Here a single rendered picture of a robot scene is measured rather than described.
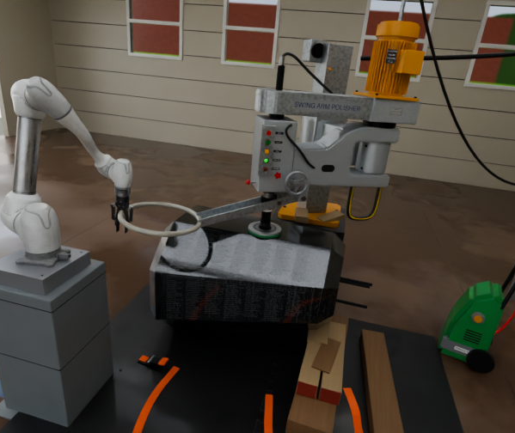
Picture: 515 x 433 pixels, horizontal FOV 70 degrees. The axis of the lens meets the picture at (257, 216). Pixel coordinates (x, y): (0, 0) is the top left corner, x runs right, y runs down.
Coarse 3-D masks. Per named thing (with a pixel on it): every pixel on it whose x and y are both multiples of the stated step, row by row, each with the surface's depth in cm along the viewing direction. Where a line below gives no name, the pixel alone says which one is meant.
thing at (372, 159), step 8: (360, 144) 231; (368, 144) 226; (376, 144) 224; (384, 144) 225; (360, 152) 232; (368, 152) 227; (376, 152) 226; (384, 152) 226; (360, 160) 232; (368, 160) 228; (376, 160) 227; (384, 160) 229; (360, 168) 233; (368, 168) 230; (376, 168) 229; (384, 168) 233
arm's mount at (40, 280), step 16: (16, 256) 183; (80, 256) 188; (0, 272) 170; (16, 272) 169; (32, 272) 170; (48, 272) 171; (64, 272) 179; (16, 288) 171; (32, 288) 169; (48, 288) 170
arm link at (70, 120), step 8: (72, 112) 175; (56, 120) 174; (64, 120) 174; (72, 120) 176; (80, 120) 181; (72, 128) 179; (80, 128) 181; (80, 136) 184; (88, 136) 187; (88, 144) 193; (96, 152) 206; (96, 160) 210; (104, 160) 211; (112, 160) 214; (104, 168) 212
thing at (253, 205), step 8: (280, 192) 237; (248, 200) 235; (256, 200) 236; (272, 200) 226; (280, 200) 227; (288, 200) 228; (296, 200) 229; (304, 200) 227; (216, 208) 232; (224, 208) 233; (232, 208) 234; (240, 208) 235; (248, 208) 225; (256, 208) 226; (264, 208) 227; (272, 208) 228; (208, 216) 222; (216, 216) 222; (224, 216) 223; (232, 216) 224; (208, 224) 223
